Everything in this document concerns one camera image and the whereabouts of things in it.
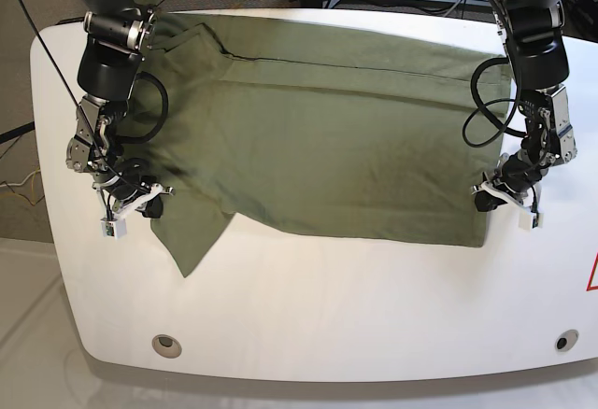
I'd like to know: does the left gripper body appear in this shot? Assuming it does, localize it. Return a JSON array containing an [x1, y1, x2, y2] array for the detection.
[[473, 152, 545, 212]]

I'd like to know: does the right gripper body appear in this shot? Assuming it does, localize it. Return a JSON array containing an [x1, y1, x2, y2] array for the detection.
[[93, 165, 175, 218]]

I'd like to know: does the olive green T-shirt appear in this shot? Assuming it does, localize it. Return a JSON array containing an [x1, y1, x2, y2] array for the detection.
[[125, 14, 501, 275]]

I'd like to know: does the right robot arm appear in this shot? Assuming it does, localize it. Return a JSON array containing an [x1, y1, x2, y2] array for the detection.
[[66, 0, 169, 221]]

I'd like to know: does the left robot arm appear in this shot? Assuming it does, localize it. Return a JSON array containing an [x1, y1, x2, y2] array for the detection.
[[470, 0, 577, 219]]

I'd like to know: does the red triangle warning sticker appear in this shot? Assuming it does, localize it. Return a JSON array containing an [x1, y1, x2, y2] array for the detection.
[[586, 255, 598, 291]]

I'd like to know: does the left table grommet hole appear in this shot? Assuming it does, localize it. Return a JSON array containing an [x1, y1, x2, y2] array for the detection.
[[151, 334, 182, 359]]

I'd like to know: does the table grommet hole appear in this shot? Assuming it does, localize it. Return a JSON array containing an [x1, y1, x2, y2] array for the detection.
[[555, 330, 579, 353], [151, 334, 182, 359]]

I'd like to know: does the right table grommet hole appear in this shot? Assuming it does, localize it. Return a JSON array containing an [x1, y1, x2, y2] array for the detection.
[[555, 330, 579, 353]]

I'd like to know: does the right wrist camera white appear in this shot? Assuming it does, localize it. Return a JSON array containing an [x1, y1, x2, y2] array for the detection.
[[101, 218, 127, 239]]

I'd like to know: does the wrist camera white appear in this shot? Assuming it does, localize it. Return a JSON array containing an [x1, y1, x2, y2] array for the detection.
[[101, 218, 127, 239], [518, 209, 544, 231]]

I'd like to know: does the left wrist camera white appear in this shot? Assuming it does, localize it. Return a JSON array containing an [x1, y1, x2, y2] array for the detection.
[[518, 209, 544, 231]]

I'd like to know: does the black looped cable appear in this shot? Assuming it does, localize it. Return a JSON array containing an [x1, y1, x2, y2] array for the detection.
[[462, 56, 529, 148]]

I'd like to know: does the yellow cable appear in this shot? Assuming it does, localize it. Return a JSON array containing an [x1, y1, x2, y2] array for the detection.
[[0, 170, 46, 209]]

